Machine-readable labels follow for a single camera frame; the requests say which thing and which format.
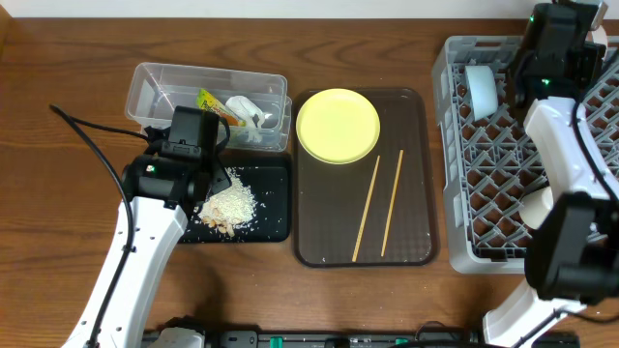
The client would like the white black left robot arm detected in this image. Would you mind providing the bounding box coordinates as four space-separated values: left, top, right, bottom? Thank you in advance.
65 106 231 347

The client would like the dark brown serving tray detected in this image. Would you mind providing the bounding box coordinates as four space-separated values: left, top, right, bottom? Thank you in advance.
293 88 439 268

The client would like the white napkin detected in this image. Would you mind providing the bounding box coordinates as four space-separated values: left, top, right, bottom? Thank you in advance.
225 96 266 142

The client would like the green yellow snack wrapper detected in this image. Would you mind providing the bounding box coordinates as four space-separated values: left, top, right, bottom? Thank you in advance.
195 89 246 127

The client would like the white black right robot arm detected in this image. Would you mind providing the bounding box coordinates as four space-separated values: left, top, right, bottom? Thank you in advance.
483 0 618 347

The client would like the light blue plastic bowl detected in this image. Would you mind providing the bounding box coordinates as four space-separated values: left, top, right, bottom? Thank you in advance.
465 66 499 121

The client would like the black food waste tray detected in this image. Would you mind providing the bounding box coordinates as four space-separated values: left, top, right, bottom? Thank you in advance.
180 151 292 244

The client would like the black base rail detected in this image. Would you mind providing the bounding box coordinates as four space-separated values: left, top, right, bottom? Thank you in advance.
142 316 581 348

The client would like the clear plastic waste bin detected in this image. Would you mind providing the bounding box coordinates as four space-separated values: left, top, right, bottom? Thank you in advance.
125 63 292 153

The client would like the wooden chopstick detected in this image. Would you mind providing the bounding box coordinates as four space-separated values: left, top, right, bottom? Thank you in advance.
351 155 381 263
381 149 404 257

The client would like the pile of white rice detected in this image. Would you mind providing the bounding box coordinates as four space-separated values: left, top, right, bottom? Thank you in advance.
199 169 256 234

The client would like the grey dishwasher rack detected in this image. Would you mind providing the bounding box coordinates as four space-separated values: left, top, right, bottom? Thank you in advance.
431 36 618 274

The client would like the yellow plastic plate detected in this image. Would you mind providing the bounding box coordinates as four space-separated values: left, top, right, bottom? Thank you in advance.
296 88 381 164

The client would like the pink bowl with food scraps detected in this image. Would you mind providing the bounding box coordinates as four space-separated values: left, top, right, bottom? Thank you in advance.
588 25 608 48

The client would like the pale green plastic cup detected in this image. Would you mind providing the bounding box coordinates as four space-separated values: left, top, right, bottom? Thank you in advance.
518 187 554 229

